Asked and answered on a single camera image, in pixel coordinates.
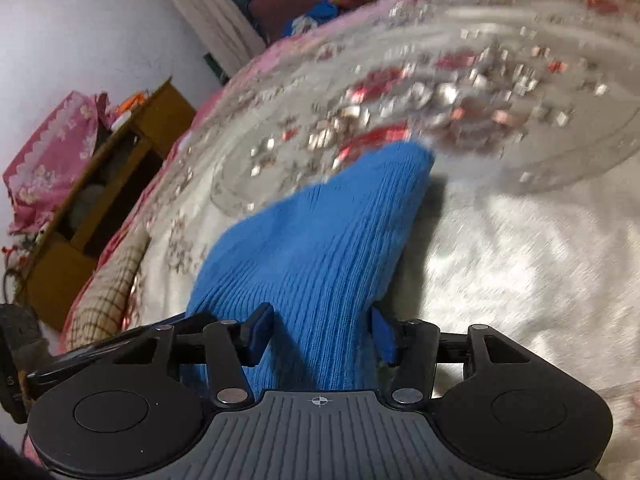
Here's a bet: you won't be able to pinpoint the blue crumpled cloth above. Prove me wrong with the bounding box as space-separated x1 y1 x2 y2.
285 0 341 36

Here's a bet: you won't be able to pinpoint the grey clothes in cabinet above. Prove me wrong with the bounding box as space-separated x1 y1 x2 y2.
67 145 141 228

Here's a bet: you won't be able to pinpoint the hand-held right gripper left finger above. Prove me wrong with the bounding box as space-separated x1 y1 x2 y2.
114 302 275 407

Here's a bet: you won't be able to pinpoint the orange object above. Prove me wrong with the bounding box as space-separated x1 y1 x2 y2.
117 91 148 111

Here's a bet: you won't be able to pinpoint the blue knit sweater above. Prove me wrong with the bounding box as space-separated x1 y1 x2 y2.
180 141 437 401

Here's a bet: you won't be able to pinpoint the beige checked knit garment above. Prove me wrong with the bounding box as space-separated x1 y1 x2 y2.
64 232 151 343

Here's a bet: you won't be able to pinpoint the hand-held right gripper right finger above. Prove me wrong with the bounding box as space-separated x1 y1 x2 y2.
371 307 531 407

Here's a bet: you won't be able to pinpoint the wooden cabinet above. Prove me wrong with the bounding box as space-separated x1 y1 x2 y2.
22 77 197 333

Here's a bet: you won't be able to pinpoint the beige curtain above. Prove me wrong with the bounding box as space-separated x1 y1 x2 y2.
137 0 266 76

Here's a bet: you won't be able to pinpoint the floral bed blanket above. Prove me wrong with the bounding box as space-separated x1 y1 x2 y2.
60 0 640 461

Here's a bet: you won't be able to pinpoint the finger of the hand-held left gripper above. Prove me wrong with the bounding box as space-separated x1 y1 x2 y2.
25 311 216 396

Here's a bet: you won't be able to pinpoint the pink floral quilt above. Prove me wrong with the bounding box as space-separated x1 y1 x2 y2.
2 91 113 235

